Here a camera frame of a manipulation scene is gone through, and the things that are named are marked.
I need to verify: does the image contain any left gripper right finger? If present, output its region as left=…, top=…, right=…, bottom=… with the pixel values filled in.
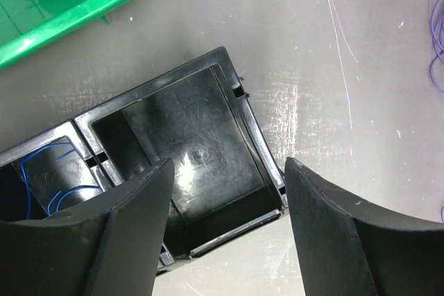
left=284, top=157, right=443, bottom=295

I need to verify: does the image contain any black two-compartment tray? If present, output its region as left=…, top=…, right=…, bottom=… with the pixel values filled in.
left=1, top=47, right=287, bottom=274

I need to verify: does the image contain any blue thin wire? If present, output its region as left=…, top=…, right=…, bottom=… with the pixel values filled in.
left=19, top=141, right=101, bottom=220

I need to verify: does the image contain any purple thin wire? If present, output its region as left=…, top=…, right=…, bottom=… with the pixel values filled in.
left=429, top=0, right=444, bottom=224

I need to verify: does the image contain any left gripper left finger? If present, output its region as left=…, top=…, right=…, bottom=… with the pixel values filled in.
left=1, top=159, right=174, bottom=295

